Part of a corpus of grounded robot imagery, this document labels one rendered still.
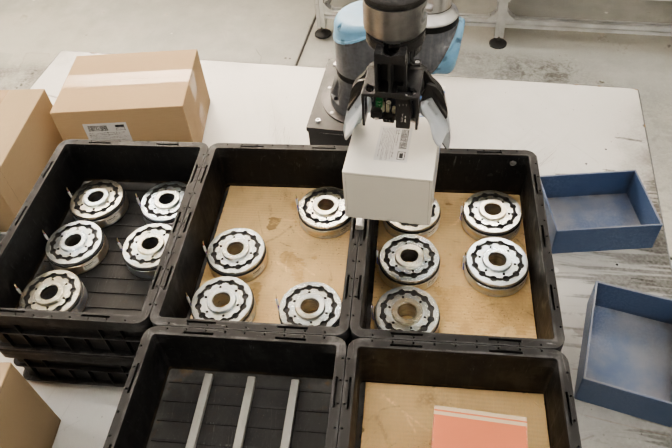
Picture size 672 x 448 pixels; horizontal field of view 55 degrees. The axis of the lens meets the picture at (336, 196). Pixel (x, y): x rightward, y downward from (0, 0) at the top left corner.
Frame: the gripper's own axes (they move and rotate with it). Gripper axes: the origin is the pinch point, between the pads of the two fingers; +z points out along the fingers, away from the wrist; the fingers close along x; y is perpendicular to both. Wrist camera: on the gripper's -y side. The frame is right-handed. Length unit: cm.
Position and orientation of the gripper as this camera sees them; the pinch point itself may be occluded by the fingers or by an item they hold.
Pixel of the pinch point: (397, 140)
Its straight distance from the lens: 93.4
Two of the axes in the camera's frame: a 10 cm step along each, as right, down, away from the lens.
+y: -2.0, 7.3, -6.6
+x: 9.8, 1.0, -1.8
